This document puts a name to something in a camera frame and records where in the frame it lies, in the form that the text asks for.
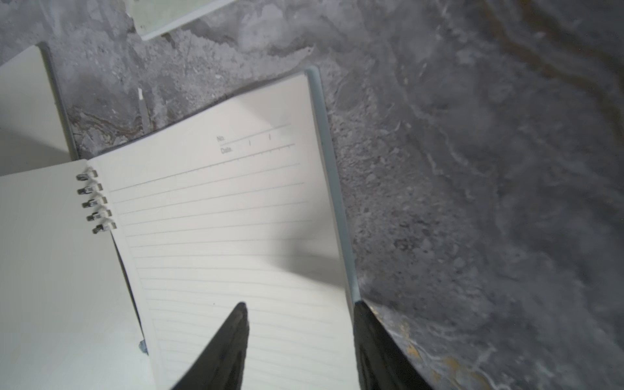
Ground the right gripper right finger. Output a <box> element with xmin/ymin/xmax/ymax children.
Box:
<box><xmin>354</xmin><ymin>301</ymin><xmax>432</xmax><ymax>390</ymax></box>

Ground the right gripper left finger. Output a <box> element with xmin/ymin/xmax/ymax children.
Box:
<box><xmin>173</xmin><ymin>302</ymin><xmax>250</xmax><ymax>390</ymax></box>

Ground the large cream notebook blue label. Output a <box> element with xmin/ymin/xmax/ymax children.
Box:
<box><xmin>1</xmin><ymin>42</ymin><xmax>79</xmax><ymax>176</ymax></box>

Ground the pale green spiral notebook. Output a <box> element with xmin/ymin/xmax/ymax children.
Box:
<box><xmin>124</xmin><ymin>0</ymin><xmax>234</xmax><ymax>41</ymax></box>

